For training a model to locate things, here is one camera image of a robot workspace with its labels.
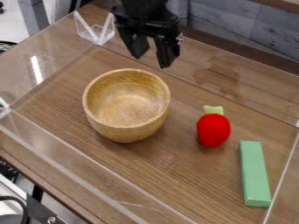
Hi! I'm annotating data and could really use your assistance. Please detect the clear acrylic tray walls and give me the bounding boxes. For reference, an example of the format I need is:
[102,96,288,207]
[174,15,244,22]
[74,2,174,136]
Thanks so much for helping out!
[0,5,299,224]

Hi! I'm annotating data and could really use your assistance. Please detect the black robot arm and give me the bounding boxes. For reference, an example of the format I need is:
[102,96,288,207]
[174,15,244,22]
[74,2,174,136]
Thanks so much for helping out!
[111,0,183,68]

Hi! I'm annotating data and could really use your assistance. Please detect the clear acrylic corner bracket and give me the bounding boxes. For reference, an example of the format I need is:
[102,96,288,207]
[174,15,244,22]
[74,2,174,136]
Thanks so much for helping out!
[74,10,117,46]

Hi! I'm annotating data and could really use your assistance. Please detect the grey post in background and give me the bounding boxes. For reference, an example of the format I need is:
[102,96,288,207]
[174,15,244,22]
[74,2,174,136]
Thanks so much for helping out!
[18,0,51,36]

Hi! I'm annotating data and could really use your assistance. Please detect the black clamp under table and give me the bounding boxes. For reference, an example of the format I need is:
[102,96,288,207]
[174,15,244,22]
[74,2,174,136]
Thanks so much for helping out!
[0,158,69,224]

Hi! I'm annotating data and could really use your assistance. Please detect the red plush fruit green leaf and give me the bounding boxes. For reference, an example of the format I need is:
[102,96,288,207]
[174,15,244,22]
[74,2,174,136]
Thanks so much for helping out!
[197,105,232,148]

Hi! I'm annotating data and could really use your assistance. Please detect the green rectangular block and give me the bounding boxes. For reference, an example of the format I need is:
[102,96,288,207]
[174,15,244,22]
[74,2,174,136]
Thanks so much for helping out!
[240,140,273,207]

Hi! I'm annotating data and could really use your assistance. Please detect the light wooden bowl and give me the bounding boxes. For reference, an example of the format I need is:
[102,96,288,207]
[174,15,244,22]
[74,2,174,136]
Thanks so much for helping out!
[82,68,171,143]

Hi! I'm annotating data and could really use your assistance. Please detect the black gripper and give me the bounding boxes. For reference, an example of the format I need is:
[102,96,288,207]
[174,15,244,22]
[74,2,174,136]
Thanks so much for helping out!
[111,5,182,68]

